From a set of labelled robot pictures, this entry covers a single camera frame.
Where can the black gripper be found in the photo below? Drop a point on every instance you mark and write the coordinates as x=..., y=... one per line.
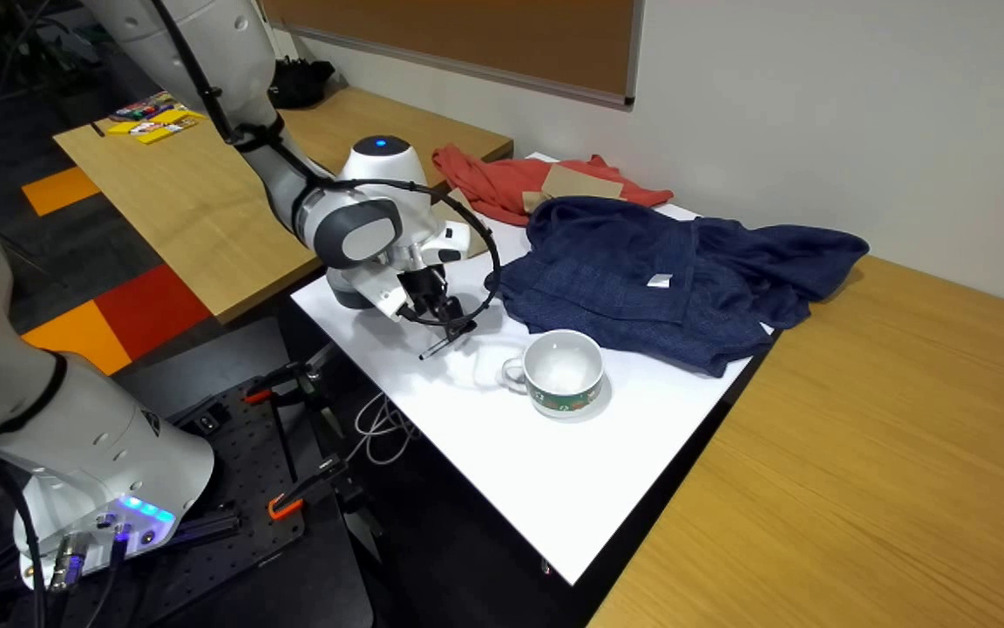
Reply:
x=429, y=292

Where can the black marker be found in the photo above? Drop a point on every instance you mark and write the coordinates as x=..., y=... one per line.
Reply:
x=441, y=350

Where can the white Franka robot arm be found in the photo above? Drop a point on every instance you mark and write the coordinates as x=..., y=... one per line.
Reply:
x=97, y=432

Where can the orange red cloth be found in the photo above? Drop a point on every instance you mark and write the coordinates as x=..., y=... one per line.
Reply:
x=487, y=188

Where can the dark blue cloth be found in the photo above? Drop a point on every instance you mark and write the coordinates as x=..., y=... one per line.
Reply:
x=643, y=280

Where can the light wooden side table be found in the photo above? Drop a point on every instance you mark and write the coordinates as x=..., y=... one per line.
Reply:
x=199, y=212

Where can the black bowl shaped object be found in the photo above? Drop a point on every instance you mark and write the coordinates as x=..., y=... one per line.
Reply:
x=300, y=81

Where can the yellow packet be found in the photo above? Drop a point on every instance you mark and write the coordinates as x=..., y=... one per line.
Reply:
x=156, y=120

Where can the yellow wooden table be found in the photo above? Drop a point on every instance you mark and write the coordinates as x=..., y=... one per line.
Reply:
x=874, y=475

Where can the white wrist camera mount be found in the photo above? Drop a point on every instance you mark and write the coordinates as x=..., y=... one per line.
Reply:
x=443, y=247

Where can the framed cork wall board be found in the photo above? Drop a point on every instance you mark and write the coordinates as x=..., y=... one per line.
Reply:
x=469, y=39

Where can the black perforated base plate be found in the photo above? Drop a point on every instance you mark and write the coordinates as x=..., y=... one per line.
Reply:
x=225, y=526

